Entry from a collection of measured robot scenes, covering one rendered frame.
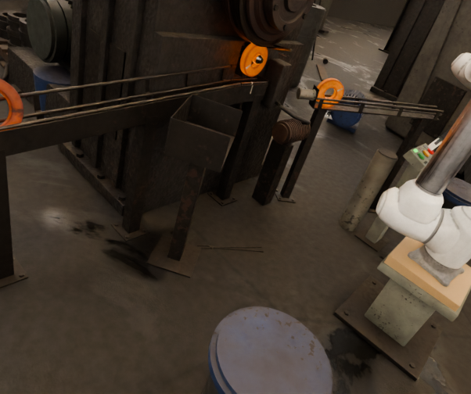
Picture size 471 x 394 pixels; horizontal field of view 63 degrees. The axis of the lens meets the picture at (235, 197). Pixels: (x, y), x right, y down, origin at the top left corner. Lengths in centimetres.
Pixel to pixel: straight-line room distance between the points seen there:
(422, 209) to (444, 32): 295
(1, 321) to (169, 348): 57
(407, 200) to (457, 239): 23
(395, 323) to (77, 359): 127
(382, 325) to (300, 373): 91
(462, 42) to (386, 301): 295
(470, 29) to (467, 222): 285
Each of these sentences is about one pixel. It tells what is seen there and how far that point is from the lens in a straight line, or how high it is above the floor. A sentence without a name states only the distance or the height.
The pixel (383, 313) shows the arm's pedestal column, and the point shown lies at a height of 10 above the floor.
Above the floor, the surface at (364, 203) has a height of 21.
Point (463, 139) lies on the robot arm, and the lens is 148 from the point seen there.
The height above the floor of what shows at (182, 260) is 1.
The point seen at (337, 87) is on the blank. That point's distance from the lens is 218.
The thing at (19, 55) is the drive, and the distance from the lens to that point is 301.
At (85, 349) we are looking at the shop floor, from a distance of 146.
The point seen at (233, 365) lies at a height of 43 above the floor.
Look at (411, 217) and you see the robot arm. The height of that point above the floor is 58.
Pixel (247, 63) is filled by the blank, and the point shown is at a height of 80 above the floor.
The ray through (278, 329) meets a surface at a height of 43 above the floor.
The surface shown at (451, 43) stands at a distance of 430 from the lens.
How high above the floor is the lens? 123
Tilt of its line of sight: 33 degrees down
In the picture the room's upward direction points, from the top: 18 degrees clockwise
